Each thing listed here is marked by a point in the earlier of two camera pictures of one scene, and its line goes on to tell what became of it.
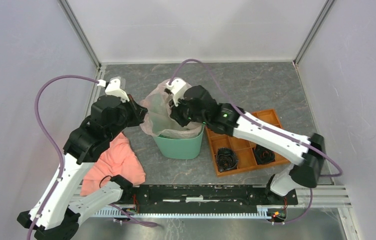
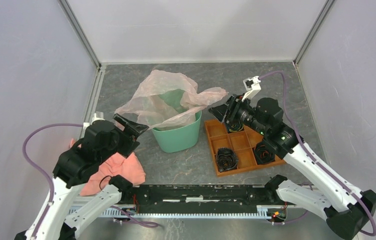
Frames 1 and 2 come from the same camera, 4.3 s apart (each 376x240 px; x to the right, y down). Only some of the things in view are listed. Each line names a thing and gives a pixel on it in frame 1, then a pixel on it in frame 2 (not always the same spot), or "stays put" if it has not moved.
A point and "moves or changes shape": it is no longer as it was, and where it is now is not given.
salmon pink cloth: (120, 159) stays put
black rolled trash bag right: (263, 155) stays put
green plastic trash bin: (186, 148) to (179, 137)
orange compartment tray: (246, 161) stays put
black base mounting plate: (169, 196) stays put
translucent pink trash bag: (155, 119) moves or changes shape
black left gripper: (134, 107) to (130, 143)
